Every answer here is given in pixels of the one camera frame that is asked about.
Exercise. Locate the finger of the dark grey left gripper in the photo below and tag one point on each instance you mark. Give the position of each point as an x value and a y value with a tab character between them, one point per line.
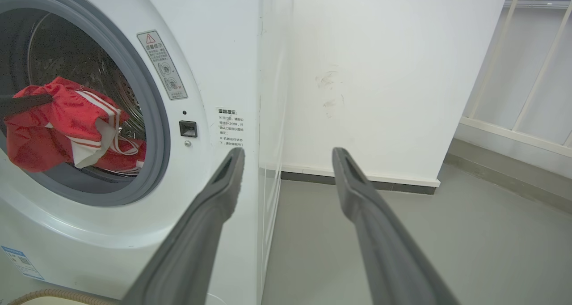
196	233

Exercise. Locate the dark grey pointed right gripper left finger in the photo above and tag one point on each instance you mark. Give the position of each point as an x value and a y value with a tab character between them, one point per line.
27	103

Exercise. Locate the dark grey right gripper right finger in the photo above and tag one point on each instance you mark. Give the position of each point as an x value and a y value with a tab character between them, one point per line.
384	242

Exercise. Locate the red white-striped garment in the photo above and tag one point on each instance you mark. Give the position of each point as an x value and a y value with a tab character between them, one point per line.
67	126

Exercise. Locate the white front-load washing machine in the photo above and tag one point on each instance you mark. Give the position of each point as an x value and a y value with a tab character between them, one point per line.
134	144

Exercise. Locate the grey warning sticker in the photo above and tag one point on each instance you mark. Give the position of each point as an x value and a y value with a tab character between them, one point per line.
161	65

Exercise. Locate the blue energy label sticker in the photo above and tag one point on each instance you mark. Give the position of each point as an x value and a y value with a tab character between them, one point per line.
22	262

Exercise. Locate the white window frame railing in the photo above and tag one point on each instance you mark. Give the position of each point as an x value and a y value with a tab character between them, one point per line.
527	72

